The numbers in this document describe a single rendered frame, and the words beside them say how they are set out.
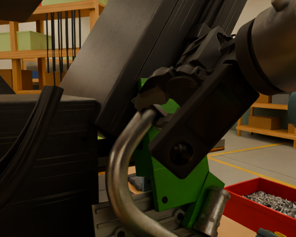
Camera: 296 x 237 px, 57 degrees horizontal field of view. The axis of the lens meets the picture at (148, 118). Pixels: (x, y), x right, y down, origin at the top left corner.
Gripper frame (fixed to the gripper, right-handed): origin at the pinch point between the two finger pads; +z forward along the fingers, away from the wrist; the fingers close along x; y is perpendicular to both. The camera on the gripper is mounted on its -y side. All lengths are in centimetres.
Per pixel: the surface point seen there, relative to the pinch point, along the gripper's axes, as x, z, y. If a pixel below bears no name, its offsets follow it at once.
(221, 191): -17.2, -0.7, -1.2
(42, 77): 43, 328, 124
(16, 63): 71, 298, 104
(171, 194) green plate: -11.6, 3.0, -5.7
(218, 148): -24.7, 14.7, 15.7
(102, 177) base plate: -22, 71, 7
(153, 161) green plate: -5.9, 2.8, -3.5
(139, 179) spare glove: -29, 54, 10
